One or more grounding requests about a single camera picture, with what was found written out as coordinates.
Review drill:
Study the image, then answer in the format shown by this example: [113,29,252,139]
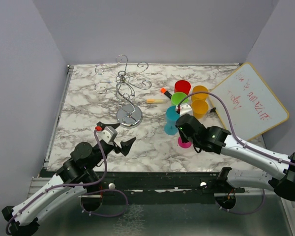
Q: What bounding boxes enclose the pink wine glass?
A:
[177,137,192,148]

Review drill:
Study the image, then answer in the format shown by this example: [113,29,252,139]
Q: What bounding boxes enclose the blue wine glass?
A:
[164,106,180,135]

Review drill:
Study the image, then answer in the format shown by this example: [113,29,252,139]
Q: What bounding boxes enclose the green wine glass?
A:
[171,92,188,106]

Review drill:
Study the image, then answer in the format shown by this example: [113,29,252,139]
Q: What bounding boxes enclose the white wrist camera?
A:
[94,125,118,145]
[175,103,193,117]

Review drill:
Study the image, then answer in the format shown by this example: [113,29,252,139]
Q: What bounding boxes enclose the pale yellow marker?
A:
[146,99,167,104]

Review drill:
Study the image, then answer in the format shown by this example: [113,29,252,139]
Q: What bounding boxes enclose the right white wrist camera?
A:
[175,103,193,117]

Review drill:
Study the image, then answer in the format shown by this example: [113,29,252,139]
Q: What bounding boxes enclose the yellow wine glass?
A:
[191,99,209,119]
[191,85,209,102]

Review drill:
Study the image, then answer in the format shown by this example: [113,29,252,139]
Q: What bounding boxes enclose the chrome wine glass rack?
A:
[94,54,152,129]

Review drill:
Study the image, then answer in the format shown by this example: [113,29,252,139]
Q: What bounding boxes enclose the orange black highlighter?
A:
[161,88,172,99]

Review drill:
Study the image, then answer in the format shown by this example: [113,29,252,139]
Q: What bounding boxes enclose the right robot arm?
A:
[176,114,295,202]

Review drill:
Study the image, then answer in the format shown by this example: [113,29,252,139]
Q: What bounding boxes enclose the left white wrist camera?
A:
[94,125,118,145]

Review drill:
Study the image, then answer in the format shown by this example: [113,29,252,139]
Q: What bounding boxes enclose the red wine glass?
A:
[174,80,191,95]

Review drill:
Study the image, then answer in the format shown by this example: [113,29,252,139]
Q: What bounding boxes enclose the whiteboard with yellow frame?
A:
[211,62,290,141]

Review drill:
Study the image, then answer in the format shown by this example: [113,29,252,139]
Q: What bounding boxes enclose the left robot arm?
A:
[1,122,136,236]

